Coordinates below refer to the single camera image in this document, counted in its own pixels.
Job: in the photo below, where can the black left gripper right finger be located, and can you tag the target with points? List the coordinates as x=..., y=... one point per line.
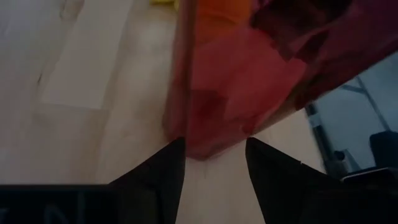
x=273, y=186

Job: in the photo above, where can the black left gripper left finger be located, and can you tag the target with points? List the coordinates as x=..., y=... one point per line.
x=155, y=186

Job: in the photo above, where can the black aluminium table frame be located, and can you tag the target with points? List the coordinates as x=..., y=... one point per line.
x=320, y=140

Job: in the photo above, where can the yellow cloth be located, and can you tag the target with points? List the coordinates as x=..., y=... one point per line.
x=161, y=2

